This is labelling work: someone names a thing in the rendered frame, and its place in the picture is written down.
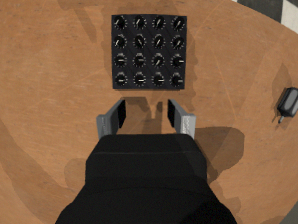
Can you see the black knob box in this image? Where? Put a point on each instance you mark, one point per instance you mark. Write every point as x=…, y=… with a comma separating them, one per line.
x=128, y=67

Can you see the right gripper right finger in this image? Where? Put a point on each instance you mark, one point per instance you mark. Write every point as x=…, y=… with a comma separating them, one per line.
x=180, y=120

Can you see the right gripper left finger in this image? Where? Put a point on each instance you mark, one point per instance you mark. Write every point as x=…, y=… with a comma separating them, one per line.
x=109, y=123

